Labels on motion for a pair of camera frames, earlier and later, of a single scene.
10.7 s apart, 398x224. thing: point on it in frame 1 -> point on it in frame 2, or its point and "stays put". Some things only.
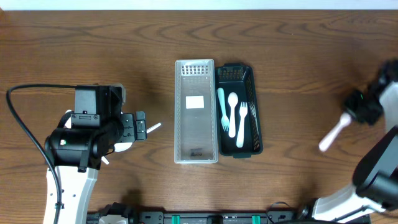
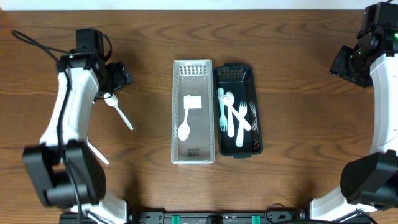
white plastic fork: x=225 y=121 stays put
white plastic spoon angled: x=122 y=147 -> x=183 y=129
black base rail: x=204 y=216 stays put
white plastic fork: x=345 y=120 -> x=235 y=111
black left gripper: x=129 y=126 -> x=121 y=76
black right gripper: x=358 y=109 -> x=339 y=62
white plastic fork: x=243 y=111 stays put
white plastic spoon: x=232 y=100 stays put
